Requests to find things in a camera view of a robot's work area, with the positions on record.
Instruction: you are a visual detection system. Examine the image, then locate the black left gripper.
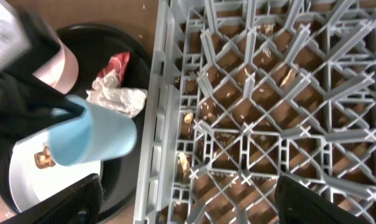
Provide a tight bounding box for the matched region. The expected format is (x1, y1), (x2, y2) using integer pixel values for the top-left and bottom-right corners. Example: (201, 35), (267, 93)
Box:
(0, 9), (84, 173)

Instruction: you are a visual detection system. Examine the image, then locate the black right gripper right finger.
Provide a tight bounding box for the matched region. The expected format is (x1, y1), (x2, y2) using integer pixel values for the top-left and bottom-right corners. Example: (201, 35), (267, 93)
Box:
(275, 175), (367, 224)

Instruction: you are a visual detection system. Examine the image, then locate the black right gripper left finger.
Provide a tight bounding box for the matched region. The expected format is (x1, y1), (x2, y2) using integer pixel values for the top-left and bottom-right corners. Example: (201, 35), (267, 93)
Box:
(1, 174), (103, 224)

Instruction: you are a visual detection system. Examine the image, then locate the pink bowl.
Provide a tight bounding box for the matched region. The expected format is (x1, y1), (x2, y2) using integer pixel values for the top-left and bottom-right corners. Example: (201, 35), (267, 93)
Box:
(33, 39), (79, 94)

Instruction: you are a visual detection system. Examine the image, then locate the white round plate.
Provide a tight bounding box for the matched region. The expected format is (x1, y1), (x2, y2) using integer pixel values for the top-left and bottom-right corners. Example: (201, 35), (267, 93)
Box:
(9, 131), (103, 212)

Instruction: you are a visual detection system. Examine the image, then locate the light blue plastic cup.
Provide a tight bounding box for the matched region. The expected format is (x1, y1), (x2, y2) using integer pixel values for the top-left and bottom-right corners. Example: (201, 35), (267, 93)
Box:
(48, 95), (138, 166)

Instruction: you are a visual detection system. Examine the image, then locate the grey dishwasher rack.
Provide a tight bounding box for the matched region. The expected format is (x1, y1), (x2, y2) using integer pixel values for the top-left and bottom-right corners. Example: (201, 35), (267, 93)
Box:
(134, 1), (376, 223)

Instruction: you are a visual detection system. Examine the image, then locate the brown food scrap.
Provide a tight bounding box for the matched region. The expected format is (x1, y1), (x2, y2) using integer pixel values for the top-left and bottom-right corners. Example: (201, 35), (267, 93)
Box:
(34, 146), (56, 169)

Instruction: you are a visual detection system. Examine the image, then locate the crumpled white tissue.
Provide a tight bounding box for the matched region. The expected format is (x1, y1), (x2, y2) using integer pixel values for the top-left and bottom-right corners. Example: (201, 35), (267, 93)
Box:
(86, 69), (148, 118)

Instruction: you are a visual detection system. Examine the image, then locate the round black tray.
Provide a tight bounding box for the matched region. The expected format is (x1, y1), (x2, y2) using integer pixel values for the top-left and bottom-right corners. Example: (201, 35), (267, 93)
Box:
(0, 24), (150, 222)

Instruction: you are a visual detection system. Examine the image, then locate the red snack wrapper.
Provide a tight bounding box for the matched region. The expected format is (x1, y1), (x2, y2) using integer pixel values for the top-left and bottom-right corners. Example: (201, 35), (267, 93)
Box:
(97, 52), (131, 87)

